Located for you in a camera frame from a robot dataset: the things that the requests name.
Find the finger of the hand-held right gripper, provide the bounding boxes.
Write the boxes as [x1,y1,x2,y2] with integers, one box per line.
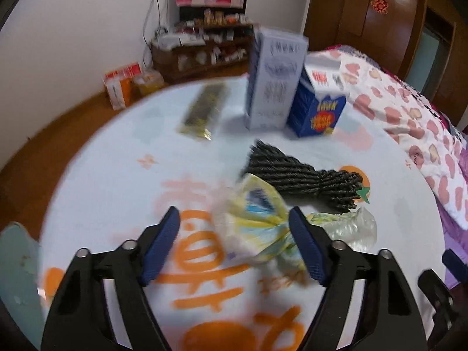
[417,249,468,344]

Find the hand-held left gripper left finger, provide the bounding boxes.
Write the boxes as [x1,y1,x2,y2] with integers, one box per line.
[41,206,181,351]

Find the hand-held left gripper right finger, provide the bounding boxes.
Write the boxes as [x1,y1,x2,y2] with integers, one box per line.
[288,207,428,351]

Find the yellow blue plastic wrapper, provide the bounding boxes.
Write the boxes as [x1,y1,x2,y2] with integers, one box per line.
[214,173,312,283]

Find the clear plastic wrapper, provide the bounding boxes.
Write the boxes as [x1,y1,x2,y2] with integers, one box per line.
[310,206,378,254]

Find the blue carton box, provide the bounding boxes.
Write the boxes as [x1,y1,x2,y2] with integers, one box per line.
[287,67,347,139]

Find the dark snack packet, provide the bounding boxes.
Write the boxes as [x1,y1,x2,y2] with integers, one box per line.
[178,82,229,142]

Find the white orange packet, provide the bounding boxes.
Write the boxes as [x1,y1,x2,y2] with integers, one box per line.
[106,78,133,111]

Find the clear jar with yellow contents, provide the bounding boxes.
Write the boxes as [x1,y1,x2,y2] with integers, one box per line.
[132,71,165,98]

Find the pink patterned blanket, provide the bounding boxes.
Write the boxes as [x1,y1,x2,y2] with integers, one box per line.
[305,43,468,232]

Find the tall white carton box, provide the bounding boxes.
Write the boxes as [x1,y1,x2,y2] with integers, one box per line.
[244,27,310,131]

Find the orange cardboard box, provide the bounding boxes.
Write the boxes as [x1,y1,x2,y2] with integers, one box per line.
[104,62,143,82]

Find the wooden cabinet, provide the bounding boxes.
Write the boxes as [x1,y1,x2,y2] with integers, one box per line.
[149,21,257,83]

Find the wooden wardrobe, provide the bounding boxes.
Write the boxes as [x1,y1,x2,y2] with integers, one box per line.
[303,0,468,133]

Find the black rope bundle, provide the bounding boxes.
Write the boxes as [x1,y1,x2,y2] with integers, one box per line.
[240,139,365,215]

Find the grey cables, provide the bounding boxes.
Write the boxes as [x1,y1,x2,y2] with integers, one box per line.
[140,0,171,71]

